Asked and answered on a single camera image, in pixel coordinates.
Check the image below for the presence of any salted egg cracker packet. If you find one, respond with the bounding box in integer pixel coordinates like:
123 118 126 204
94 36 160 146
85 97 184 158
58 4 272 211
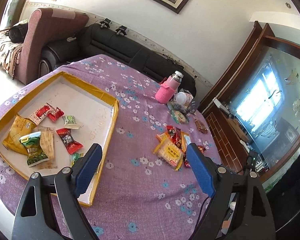
153 138 184 171

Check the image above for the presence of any green pea snack packet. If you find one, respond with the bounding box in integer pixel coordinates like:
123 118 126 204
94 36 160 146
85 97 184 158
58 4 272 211
19 131 49 167

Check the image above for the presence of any shiny red candy wrapper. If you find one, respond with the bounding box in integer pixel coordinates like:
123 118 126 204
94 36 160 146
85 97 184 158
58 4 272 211
197 145 206 153

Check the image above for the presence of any clear cracker packet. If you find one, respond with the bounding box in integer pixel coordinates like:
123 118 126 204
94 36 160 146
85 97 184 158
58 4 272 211
34 126 57 170

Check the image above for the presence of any yellow-rimmed white tray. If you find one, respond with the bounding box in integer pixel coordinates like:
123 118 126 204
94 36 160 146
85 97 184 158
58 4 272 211
0 72 119 206

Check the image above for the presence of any yellow chips packet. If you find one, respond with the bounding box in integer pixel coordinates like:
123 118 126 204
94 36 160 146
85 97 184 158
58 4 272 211
2 114 37 155

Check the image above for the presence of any orange blue biscuit packet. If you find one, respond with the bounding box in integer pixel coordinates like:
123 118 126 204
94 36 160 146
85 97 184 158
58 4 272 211
181 132 191 153

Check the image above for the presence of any small green candy packet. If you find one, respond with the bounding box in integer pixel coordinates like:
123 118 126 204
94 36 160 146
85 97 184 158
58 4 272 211
62 115 82 129

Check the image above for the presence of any brown chocolate wrapper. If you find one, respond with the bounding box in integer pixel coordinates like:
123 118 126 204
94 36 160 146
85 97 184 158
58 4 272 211
194 119 209 134

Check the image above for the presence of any red white snack packet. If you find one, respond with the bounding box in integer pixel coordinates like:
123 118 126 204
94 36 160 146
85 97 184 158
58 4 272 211
29 103 53 126

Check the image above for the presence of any purple floral tablecloth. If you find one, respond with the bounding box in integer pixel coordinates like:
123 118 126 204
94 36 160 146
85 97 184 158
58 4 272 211
0 54 223 240

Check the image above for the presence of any small red candy wrapper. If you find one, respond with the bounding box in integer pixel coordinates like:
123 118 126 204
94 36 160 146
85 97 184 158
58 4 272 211
47 107 64 122

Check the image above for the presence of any dark red cookie packet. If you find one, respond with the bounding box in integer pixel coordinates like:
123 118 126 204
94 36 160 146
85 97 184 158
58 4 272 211
175 127 182 148

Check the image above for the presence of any red black coffee candy packet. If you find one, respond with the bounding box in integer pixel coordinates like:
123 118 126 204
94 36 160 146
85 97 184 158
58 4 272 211
166 125 175 141

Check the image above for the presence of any wooden glass cabinet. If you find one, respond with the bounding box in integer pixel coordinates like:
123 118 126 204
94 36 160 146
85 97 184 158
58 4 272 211
199 22 300 184

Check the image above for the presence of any orange cracker packet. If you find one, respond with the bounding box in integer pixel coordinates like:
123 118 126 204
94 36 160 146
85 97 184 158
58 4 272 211
156 132 168 142

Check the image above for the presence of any round biscuit green packet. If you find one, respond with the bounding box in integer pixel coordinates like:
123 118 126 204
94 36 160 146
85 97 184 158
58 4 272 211
170 110 189 124

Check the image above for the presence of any black phone stand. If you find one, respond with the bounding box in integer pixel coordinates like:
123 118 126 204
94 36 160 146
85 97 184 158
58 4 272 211
185 99 200 114

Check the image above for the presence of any white plastic cup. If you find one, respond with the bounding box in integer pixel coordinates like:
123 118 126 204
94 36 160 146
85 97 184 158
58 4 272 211
175 92 193 106

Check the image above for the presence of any pink thermos with knit sleeve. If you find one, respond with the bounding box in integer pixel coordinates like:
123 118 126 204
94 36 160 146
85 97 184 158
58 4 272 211
155 70 184 104

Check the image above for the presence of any patterned sofa throw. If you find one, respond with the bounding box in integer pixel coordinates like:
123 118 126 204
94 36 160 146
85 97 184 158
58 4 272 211
0 28 23 79

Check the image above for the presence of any black leather sofa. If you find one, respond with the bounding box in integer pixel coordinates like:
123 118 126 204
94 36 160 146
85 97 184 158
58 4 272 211
39 23 197 96

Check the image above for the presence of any black bag on sofa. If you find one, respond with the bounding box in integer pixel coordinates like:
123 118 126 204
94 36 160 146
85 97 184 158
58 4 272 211
5 23 29 43

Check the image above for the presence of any maroon armchair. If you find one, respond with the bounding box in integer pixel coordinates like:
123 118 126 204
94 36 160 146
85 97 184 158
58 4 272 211
14 8 89 85

